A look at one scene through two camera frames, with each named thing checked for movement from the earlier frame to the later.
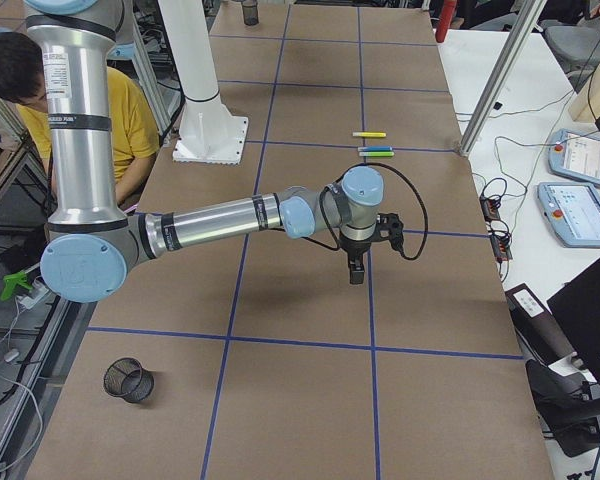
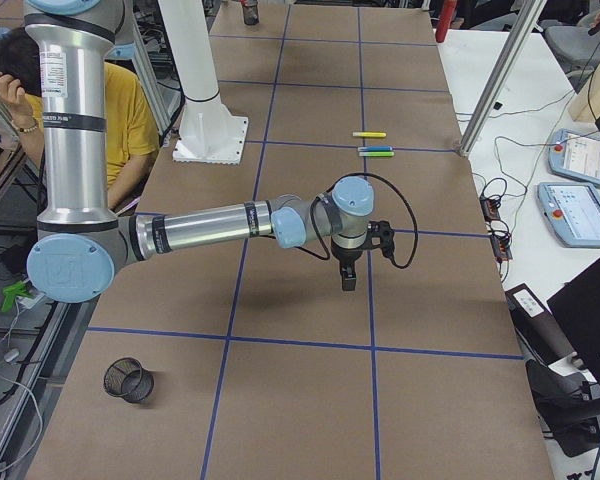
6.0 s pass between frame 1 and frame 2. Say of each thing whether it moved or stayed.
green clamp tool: moved
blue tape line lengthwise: stayed
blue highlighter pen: stayed
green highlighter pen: stayed
